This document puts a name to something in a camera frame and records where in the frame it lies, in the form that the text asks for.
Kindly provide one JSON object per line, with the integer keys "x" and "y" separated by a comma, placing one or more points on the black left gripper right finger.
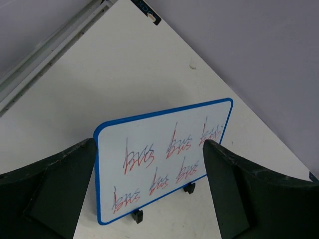
{"x": 254, "y": 202}

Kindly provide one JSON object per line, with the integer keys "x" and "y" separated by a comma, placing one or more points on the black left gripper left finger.
{"x": 43, "y": 200}

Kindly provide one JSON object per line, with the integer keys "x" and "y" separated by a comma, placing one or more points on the black whiteboard stand foot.
{"x": 138, "y": 215}
{"x": 189, "y": 188}

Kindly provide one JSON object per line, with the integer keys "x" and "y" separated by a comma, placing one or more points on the black corner label sticker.
{"x": 147, "y": 11}

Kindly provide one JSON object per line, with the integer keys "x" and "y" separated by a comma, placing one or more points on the blue framed whiteboard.
{"x": 143, "y": 158}

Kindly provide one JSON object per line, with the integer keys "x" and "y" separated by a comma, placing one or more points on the aluminium table edge rail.
{"x": 18, "y": 80}

